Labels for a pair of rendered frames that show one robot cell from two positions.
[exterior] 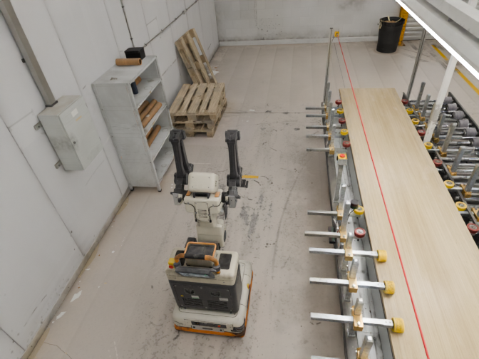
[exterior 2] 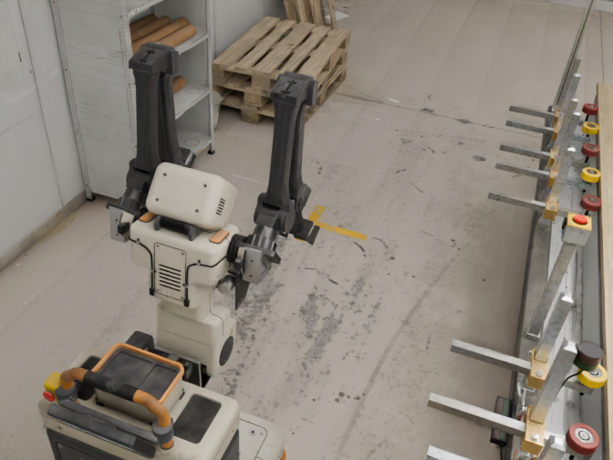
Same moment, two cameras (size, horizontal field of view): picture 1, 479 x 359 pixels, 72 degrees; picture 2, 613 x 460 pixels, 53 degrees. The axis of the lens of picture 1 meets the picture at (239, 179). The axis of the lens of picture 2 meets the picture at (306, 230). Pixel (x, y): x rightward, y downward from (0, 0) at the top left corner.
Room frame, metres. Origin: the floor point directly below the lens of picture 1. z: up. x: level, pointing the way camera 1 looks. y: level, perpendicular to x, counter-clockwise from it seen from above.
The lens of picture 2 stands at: (0.57, -0.20, 2.29)
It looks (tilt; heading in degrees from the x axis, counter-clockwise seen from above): 37 degrees down; 6
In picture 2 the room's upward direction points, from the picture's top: 5 degrees clockwise
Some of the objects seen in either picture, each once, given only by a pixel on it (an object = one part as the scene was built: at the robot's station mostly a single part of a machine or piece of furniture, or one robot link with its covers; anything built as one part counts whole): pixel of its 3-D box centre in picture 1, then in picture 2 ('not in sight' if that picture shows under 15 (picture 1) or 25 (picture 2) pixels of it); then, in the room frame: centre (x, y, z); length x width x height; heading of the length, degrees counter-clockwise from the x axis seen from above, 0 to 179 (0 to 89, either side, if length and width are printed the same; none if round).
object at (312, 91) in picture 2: (234, 154); (293, 147); (2.12, 0.02, 1.40); 0.11 x 0.06 x 0.43; 78
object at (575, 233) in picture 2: (341, 159); (576, 230); (2.22, -0.88, 1.18); 0.07 x 0.07 x 0.08; 78
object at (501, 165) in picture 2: (325, 136); (542, 175); (3.16, -1.03, 0.83); 0.43 x 0.03 x 0.04; 78
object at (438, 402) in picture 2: (332, 235); (503, 424); (1.70, -0.69, 0.84); 0.43 x 0.03 x 0.04; 78
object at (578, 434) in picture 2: (358, 236); (577, 446); (1.65, -0.88, 0.85); 0.08 x 0.08 x 0.11
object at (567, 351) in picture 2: (343, 224); (543, 402); (1.72, -0.78, 0.93); 0.04 x 0.04 x 0.48; 78
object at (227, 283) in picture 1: (206, 274); (151, 436); (1.63, 0.34, 0.59); 0.55 x 0.34 x 0.83; 78
